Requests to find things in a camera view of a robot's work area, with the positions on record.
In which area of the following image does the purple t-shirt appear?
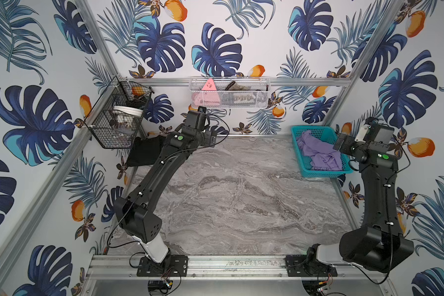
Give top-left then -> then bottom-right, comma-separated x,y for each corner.
296,130 -> 343,171

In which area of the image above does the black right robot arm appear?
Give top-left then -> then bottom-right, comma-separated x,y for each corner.
334,117 -> 414,275

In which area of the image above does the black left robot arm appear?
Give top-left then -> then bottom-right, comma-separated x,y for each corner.
113,107 -> 217,264

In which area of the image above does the pink triangular item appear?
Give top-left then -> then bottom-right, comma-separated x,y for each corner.
191,78 -> 221,108

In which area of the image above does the teal plastic basket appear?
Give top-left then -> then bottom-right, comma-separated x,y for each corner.
291,125 -> 353,178

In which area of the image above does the white bowl in basket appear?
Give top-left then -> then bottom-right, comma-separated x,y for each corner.
113,106 -> 143,118

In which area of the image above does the folded black t-shirt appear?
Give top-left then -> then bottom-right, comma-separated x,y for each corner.
126,136 -> 166,167

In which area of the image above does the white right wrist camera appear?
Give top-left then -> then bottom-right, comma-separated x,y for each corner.
355,125 -> 371,143

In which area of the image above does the white wire wall basket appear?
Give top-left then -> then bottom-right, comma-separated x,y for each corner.
189,80 -> 271,109

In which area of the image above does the aluminium frame bar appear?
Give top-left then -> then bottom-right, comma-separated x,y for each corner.
121,76 -> 353,87

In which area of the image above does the black wire basket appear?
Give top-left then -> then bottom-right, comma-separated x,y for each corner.
84,76 -> 154,149

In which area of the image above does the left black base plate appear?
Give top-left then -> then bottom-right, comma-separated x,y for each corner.
136,255 -> 189,278

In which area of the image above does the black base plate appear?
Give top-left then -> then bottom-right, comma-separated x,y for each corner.
136,255 -> 189,278
285,255 -> 338,278

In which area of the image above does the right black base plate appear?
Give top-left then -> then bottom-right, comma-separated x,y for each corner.
285,255 -> 338,278

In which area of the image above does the aluminium front rail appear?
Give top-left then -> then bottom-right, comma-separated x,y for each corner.
86,255 -> 384,281

